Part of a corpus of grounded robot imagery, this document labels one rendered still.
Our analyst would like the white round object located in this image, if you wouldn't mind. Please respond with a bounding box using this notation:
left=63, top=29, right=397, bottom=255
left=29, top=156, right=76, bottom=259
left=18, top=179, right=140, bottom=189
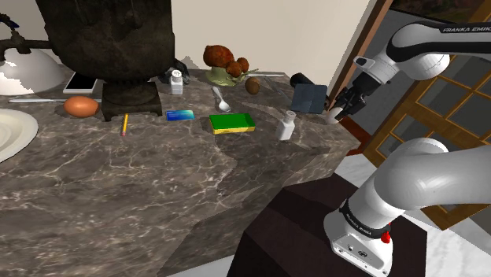
left=325, top=106, right=345, bottom=125

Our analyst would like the dark blue book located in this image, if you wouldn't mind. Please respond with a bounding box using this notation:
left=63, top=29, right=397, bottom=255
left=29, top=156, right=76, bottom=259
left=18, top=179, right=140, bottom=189
left=290, top=83, right=329, bottom=115

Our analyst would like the black cylinder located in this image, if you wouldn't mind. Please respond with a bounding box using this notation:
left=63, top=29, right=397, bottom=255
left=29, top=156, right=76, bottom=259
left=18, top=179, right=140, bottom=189
left=289, top=72, right=316, bottom=89

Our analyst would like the wooden door with glass panes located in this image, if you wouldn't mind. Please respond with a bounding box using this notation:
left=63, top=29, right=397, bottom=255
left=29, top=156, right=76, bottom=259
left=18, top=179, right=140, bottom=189
left=329, top=0, right=491, bottom=231

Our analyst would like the white shaker bottle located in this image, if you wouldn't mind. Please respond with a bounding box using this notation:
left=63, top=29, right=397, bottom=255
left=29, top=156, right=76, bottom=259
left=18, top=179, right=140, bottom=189
left=275, top=110, right=297, bottom=142
left=169, top=68, right=185, bottom=96

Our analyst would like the silver knife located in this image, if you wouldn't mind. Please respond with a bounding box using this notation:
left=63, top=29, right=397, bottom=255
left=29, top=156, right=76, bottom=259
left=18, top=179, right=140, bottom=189
left=8, top=97, right=103, bottom=104
left=245, top=70, right=287, bottom=78

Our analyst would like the brown kiwi fruit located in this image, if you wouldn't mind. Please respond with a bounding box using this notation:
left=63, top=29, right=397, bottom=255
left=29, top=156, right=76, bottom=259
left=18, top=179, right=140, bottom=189
left=244, top=76, right=261, bottom=96

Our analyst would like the green and yellow sponge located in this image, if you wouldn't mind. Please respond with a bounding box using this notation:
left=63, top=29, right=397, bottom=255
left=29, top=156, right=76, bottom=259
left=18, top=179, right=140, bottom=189
left=209, top=113, right=257, bottom=135

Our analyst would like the silver spoon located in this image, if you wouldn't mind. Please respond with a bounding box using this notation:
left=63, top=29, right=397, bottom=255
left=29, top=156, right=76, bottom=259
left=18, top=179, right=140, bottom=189
left=211, top=86, right=232, bottom=114

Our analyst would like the brown mushroom figure green base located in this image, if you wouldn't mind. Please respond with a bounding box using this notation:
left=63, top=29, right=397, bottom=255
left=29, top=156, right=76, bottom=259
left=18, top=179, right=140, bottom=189
left=201, top=44, right=251, bottom=87

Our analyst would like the dark robot stand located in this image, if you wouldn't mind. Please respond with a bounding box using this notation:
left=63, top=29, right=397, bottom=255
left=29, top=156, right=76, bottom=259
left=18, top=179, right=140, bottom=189
left=226, top=172, right=429, bottom=277

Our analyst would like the black crumpled object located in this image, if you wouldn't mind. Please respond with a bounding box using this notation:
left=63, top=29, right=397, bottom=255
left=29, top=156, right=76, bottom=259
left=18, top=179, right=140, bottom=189
left=158, top=58, right=191, bottom=86

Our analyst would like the blue card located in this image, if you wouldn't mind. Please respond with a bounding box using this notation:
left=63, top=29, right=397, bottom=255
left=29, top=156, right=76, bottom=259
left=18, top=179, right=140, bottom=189
left=165, top=109, right=196, bottom=122

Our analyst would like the large dark urn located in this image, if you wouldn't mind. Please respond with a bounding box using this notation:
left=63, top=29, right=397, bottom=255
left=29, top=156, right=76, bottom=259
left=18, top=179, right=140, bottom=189
left=35, top=0, right=176, bottom=122

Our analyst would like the brown egg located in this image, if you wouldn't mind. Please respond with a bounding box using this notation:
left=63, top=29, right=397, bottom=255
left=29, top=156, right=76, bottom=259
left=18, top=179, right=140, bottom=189
left=63, top=95, right=101, bottom=119

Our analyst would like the white phone with black screen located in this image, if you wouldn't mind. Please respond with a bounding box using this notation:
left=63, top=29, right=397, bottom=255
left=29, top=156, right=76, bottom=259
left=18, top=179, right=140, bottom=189
left=62, top=71, right=99, bottom=95

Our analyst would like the white dome-shaped bowl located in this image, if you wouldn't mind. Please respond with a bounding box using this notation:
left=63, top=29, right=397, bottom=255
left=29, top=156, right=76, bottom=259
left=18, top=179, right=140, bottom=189
left=0, top=49, right=67, bottom=97

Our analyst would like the dark metal faucet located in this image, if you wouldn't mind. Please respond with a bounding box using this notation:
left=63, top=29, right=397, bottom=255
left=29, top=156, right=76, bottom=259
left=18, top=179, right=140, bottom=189
left=0, top=13, right=53, bottom=62

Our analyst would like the white plate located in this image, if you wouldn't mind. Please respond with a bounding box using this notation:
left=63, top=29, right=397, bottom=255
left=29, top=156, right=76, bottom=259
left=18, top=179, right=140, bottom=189
left=0, top=108, right=39, bottom=164

